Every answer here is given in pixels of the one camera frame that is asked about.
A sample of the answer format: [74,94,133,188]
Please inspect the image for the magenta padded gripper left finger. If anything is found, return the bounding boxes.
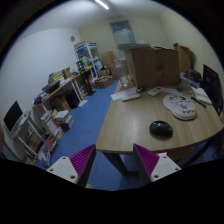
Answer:
[47,145,96,188]

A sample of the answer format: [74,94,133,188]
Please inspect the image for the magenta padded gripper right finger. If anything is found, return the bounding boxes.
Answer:
[133,144,181,185]

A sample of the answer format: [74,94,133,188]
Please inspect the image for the black computer mouse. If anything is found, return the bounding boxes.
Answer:
[149,121,173,137]

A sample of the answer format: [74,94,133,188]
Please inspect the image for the white cartoon mouse pad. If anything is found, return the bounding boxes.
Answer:
[163,94,197,120]

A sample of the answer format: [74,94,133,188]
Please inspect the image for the white shelf rack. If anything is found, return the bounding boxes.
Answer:
[12,111,63,161]

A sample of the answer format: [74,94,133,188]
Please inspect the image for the wooden table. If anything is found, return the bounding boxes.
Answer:
[95,79,224,177]

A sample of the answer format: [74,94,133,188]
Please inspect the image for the white remote control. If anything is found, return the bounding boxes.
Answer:
[147,87,162,97]

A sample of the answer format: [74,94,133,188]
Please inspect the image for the wooden side desk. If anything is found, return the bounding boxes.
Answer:
[33,69,93,111]

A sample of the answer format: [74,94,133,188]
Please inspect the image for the white paper sheet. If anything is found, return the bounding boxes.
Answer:
[111,87,137,100]

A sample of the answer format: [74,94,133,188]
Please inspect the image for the black pen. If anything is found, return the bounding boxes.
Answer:
[191,96,206,108]

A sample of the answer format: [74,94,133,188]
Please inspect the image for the white monitor left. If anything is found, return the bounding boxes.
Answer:
[3,101,23,137]

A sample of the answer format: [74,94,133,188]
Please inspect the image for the white notebook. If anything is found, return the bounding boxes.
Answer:
[192,88,212,104]

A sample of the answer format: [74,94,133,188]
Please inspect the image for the cardboard box on floor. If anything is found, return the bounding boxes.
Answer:
[95,77,113,88]

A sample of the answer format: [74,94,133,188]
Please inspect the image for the black monitor right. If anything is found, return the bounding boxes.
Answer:
[202,65,223,114]

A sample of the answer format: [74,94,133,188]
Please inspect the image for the large cardboard box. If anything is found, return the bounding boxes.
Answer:
[125,47,180,88]

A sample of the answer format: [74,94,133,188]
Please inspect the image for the tall cardboard box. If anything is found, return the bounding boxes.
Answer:
[173,43,191,72]

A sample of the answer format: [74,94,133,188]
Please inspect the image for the window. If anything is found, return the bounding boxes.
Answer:
[110,20,136,45]

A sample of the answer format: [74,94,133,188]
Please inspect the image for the ceiling light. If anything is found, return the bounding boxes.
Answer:
[94,0,109,10]

